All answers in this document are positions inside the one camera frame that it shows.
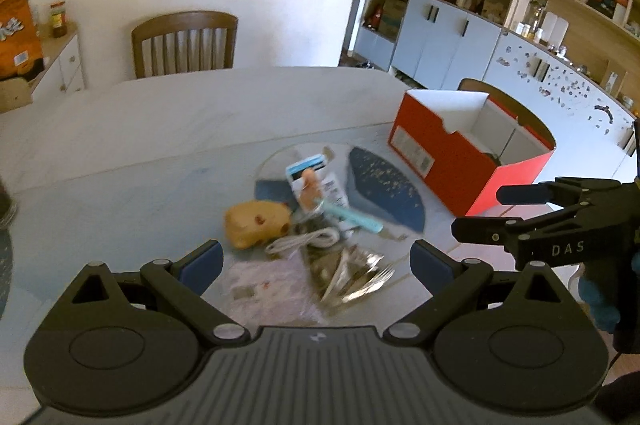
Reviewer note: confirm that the blue white blister packet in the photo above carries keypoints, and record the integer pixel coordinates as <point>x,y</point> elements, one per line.
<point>307,175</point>

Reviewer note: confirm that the person's right hand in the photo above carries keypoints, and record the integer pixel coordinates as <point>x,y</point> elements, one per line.
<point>602,305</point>

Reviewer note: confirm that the brown sauce jar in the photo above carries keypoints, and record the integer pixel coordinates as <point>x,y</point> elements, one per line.
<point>58,22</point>

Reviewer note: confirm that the cardboard box on shelf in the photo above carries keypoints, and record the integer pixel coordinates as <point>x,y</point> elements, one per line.
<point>392,17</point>

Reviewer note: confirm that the red cardboard shoe box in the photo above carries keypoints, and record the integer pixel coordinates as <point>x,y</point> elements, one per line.
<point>435,145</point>

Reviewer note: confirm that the brown round-backed wooden chair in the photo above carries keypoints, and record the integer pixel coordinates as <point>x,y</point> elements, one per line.
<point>492,85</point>

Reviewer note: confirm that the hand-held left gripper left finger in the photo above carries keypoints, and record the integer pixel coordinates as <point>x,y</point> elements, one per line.
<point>202,267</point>

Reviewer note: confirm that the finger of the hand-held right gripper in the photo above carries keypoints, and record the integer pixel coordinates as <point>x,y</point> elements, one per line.
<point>520,193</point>
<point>480,230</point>

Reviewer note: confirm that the white flat containers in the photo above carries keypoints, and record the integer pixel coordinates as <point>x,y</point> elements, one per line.
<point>555,30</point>

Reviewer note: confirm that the tan squishy toy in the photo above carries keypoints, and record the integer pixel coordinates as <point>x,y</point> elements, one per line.
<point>250,225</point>

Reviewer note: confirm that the teal toothbrush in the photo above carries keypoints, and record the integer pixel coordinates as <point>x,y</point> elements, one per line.
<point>355,217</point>

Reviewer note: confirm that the dark round object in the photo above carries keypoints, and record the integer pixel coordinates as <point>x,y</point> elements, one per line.
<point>6,205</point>

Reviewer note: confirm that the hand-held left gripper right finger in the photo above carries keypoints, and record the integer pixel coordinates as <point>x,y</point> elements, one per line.
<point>430,265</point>

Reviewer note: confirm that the orange snack bag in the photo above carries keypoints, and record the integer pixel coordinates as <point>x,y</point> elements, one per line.
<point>17,30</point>

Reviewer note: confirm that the white marble desktop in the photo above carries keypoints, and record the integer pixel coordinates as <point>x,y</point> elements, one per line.
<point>200,115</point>

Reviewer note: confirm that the glass storage jar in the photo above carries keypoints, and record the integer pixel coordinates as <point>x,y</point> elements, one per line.
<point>534,15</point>

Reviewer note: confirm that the silver foil wrapper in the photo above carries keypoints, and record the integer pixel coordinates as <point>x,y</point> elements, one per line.
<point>345,275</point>

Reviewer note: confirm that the brown slatted wooden chair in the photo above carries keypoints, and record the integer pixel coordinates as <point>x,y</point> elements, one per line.
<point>182,40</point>

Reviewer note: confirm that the white sideboard cabinet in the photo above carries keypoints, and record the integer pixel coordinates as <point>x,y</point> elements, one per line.
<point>65,65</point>

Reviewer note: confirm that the grey wooden wall unit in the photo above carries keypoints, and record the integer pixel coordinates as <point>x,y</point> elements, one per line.
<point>450,35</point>

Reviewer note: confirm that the clear plastic bag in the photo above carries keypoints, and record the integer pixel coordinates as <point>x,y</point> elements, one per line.
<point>270,292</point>

